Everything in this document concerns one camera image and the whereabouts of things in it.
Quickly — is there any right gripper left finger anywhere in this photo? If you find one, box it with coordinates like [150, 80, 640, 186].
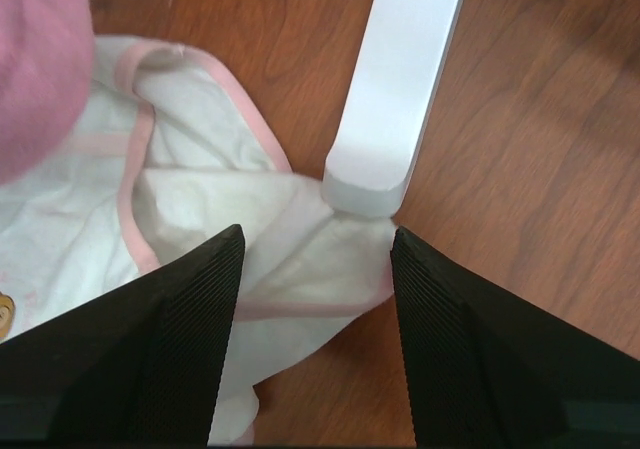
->
[1, 224, 245, 448]

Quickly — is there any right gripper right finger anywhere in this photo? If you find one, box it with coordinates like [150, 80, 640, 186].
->
[391, 228, 639, 448]

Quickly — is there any white pink-trimmed underwear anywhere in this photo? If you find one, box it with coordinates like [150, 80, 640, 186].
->
[1, 36, 395, 445]

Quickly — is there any pink garment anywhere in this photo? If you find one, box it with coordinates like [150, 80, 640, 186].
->
[1, 0, 94, 182]

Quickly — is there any clothes rack with white feet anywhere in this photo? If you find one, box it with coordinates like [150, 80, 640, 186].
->
[322, 0, 463, 218]

